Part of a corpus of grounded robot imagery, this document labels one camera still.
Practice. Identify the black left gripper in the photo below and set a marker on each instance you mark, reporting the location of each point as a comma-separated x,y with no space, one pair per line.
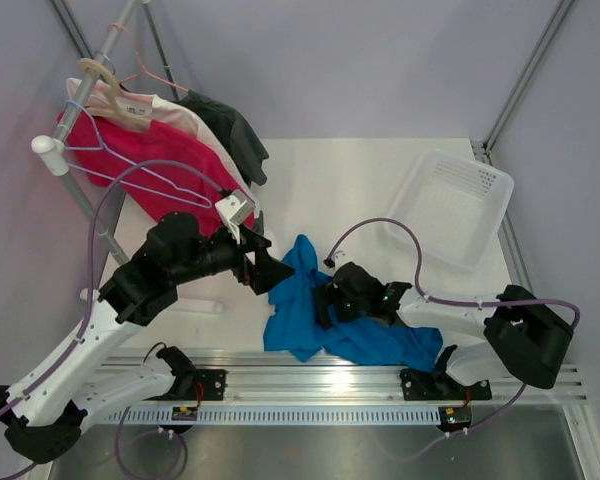
265,271

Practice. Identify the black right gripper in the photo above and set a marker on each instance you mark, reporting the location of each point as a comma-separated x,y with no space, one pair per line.
325,295

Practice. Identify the blue t shirt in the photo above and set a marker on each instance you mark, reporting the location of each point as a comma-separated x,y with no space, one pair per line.
294,326

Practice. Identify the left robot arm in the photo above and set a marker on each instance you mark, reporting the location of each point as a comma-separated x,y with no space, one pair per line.
47,411

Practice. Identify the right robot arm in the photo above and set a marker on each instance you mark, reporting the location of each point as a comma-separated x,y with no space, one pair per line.
448,343

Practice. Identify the dark green t shirt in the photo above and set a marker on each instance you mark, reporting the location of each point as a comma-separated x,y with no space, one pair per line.
235,134

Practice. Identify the red t shirt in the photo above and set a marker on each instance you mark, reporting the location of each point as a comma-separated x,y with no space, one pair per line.
193,181

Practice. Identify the white t shirt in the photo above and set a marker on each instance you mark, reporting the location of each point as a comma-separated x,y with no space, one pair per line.
154,107

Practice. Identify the wooden hanger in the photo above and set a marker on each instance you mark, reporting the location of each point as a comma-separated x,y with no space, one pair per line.
113,109

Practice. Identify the white plastic basket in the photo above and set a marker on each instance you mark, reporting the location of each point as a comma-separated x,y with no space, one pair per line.
454,206

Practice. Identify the grey metal rack pole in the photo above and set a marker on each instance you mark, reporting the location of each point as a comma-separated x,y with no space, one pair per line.
81,134

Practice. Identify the white pole connector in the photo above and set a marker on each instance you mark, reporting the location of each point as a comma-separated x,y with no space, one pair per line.
50,151

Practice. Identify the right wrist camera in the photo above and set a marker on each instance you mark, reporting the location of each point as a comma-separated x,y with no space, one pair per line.
339,258

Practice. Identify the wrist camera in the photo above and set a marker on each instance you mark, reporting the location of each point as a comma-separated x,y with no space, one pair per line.
339,258
233,210

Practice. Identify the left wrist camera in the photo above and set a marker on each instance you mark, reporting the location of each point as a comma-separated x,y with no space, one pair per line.
233,210

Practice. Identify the aluminium rail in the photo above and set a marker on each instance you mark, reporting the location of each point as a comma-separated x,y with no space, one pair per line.
277,378

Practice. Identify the white slotted cable duct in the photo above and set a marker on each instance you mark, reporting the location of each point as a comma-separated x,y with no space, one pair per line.
210,415

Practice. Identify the pink wire hanger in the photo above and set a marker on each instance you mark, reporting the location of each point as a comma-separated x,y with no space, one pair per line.
143,70

